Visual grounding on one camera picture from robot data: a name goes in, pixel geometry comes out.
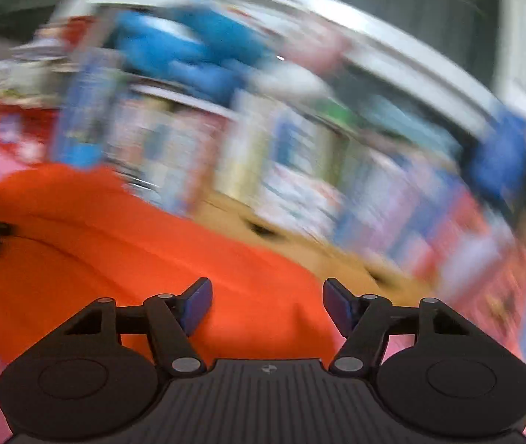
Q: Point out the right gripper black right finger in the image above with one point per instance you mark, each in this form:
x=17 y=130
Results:
x=430 y=367

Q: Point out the blue plush toy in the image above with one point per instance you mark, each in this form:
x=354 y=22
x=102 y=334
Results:
x=198 y=45

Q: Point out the red storage crate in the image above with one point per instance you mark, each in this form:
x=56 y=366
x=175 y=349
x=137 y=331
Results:
x=26 y=133

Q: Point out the row of upright books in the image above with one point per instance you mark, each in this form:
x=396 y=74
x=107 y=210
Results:
x=411 y=211

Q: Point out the orange puffer jacket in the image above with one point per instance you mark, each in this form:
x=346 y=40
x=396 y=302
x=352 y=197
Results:
x=80 y=236

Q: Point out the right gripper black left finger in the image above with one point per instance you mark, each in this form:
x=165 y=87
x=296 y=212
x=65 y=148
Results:
x=104 y=367

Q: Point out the white window frame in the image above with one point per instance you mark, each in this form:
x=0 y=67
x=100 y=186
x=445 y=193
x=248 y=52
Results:
x=400 y=58

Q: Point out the wooden drawer box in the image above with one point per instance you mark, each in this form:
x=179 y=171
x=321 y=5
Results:
x=233 y=219

